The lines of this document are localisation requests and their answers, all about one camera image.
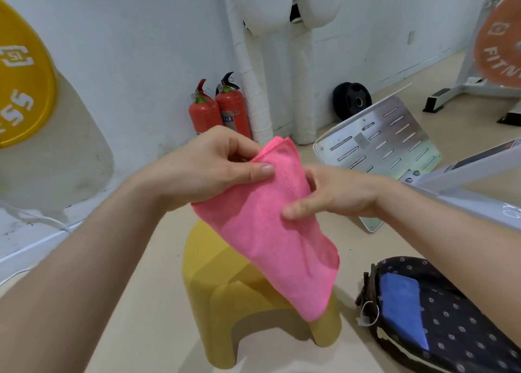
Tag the yellow plastic stool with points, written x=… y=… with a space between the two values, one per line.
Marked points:
x=240 y=303

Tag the person's left thumb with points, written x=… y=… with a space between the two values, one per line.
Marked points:
x=248 y=172

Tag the person's right hand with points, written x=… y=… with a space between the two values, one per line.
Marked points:
x=338 y=191

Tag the slotted metal footplate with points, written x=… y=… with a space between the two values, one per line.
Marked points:
x=378 y=144

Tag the person's left hand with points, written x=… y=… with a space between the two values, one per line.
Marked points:
x=195 y=169

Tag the person's left forearm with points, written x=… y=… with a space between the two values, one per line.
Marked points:
x=71 y=271

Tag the white weight rack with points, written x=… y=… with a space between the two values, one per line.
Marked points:
x=476 y=71

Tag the blue cloth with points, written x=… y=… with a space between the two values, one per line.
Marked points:
x=403 y=309

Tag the red fire extinguisher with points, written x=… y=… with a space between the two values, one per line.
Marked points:
x=203 y=112
x=234 y=108

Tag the white wrapped pipe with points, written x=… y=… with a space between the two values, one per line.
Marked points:
x=248 y=67
x=303 y=79

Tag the orange weight plate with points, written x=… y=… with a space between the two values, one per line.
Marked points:
x=498 y=43

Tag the black weight plate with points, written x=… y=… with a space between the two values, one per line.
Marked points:
x=352 y=100

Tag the person's right forearm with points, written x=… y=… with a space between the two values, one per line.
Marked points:
x=451 y=242

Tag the dark patterned bag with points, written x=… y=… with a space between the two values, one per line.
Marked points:
x=443 y=324

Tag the white gym machine frame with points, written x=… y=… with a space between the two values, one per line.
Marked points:
x=468 y=181

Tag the pink microfiber cloth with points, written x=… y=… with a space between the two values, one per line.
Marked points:
x=272 y=230

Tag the yellow weight plate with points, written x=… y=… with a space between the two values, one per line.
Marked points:
x=20 y=79

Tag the person's right thumb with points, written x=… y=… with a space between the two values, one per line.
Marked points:
x=303 y=208

